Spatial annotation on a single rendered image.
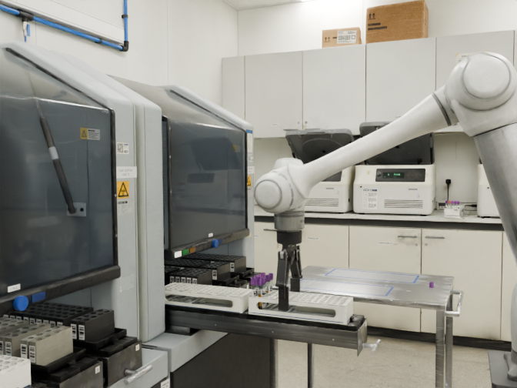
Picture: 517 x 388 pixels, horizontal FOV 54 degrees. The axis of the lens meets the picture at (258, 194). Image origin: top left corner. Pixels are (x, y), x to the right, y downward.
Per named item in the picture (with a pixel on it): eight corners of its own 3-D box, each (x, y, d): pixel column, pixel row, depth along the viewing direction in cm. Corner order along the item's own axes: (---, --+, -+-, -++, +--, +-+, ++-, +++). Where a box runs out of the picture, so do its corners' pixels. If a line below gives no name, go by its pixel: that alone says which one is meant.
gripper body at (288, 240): (296, 232, 145) (297, 264, 145) (305, 229, 153) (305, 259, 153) (271, 231, 148) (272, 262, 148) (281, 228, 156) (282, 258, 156)
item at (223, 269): (225, 277, 200) (225, 262, 199) (230, 277, 199) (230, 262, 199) (211, 283, 189) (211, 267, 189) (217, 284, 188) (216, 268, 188)
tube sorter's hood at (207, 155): (45, 252, 177) (40, 67, 174) (146, 231, 233) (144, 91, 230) (172, 261, 157) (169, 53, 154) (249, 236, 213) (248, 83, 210)
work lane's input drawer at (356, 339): (145, 329, 163) (144, 301, 163) (168, 317, 176) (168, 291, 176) (374, 359, 136) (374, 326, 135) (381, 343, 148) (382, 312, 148)
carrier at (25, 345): (59, 349, 121) (58, 324, 121) (66, 350, 120) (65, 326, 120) (20, 367, 110) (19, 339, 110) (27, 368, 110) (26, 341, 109)
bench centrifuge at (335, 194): (276, 212, 397) (276, 129, 394) (302, 206, 454) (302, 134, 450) (346, 214, 374) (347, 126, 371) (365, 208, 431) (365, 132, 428)
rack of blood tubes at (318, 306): (247, 316, 151) (247, 296, 151) (260, 308, 161) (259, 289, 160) (346, 328, 140) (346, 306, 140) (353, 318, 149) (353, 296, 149)
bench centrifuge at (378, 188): (351, 214, 374) (352, 120, 370) (366, 208, 431) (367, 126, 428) (431, 216, 353) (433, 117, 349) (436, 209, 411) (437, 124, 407)
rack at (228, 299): (157, 307, 163) (157, 288, 163) (174, 299, 173) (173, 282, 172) (241, 317, 152) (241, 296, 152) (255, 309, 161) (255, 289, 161)
